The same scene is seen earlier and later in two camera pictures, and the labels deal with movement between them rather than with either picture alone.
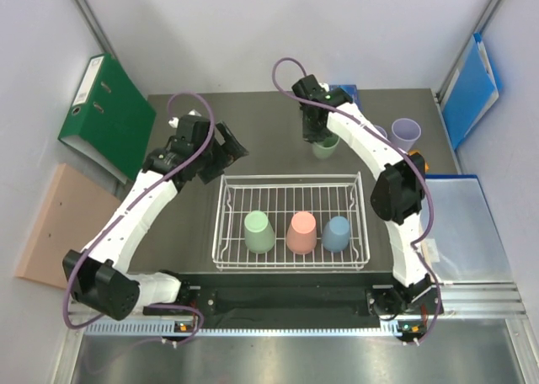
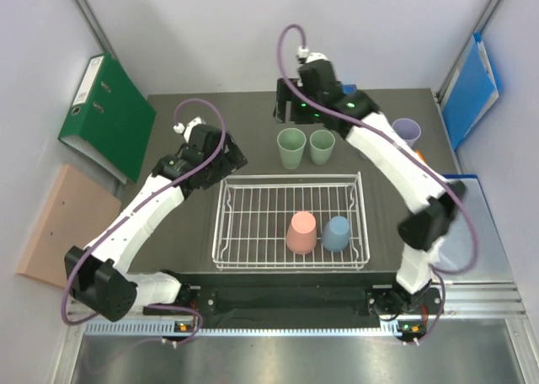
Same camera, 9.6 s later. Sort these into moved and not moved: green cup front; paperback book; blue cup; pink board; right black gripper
Moved: green cup front; right black gripper
Not moved: blue cup; pink board; paperback book
